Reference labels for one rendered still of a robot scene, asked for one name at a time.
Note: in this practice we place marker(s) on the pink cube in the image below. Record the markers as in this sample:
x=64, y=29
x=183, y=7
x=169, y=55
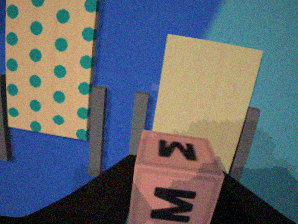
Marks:
x=177, y=180

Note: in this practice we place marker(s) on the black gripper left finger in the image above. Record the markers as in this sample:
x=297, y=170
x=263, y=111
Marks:
x=105, y=200

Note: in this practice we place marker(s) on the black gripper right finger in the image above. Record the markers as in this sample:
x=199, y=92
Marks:
x=237, y=205

